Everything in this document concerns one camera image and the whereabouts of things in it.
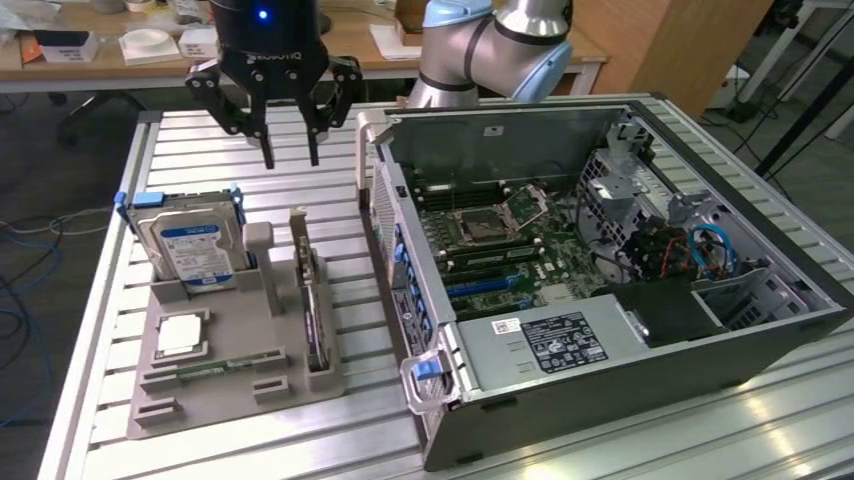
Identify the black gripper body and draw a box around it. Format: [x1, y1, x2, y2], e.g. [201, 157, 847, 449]
[210, 0, 333, 109]

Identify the graphics card with silver bracket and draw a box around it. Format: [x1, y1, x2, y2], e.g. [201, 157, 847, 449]
[287, 207, 336, 374]

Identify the small white labelled box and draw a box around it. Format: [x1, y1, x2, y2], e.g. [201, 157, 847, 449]
[177, 27, 222, 60]

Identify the white paper sheet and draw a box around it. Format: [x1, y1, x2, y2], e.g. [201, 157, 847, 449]
[369, 23, 424, 62]

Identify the white square dish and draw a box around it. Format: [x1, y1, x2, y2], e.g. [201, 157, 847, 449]
[118, 28, 183, 67]

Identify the black office chair base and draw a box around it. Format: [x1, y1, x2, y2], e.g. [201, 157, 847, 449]
[57, 92, 146, 146]

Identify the white box with black lid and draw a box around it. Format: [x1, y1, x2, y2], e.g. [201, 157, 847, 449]
[33, 29, 102, 64]

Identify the hard disk in blue caddy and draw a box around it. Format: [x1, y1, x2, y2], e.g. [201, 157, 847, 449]
[114, 183, 250, 296]

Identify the CPU socket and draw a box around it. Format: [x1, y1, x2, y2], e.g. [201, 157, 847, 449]
[453, 207, 516, 246]

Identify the metal socket cover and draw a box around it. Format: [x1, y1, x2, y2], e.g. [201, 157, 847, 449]
[500, 183, 553, 226]

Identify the silver perforated drive cage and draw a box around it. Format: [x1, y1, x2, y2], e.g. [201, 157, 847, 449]
[577, 147, 676, 229]

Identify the silver CPU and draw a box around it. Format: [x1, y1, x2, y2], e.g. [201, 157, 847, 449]
[154, 315, 206, 359]

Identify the green motherboard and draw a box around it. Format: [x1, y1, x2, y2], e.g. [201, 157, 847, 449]
[400, 164, 609, 321]

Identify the grey power supply unit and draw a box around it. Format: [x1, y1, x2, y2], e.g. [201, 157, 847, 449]
[457, 293, 649, 394]

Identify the grey parts rack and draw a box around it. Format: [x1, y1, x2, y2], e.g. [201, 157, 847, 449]
[125, 222, 348, 441]

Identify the black slanted pole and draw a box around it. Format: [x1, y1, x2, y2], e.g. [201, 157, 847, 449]
[753, 9, 854, 181]

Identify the black open PC case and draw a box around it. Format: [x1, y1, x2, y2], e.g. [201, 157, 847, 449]
[353, 92, 854, 474]

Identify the silver disk bay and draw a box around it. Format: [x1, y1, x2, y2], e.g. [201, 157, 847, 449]
[690, 267, 803, 331]

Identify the wooden desk white frame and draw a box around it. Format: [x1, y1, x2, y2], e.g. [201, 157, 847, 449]
[0, 0, 613, 109]

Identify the grey floor cable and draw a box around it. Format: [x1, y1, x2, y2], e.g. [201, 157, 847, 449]
[0, 207, 113, 236]

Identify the blue floor cable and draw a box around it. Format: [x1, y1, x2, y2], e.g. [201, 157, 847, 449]
[0, 224, 66, 429]

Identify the black red wire bundle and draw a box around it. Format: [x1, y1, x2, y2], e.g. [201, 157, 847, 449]
[633, 227, 696, 281]

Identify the blue wire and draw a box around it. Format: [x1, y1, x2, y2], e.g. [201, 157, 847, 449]
[690, 223, 740, 276]

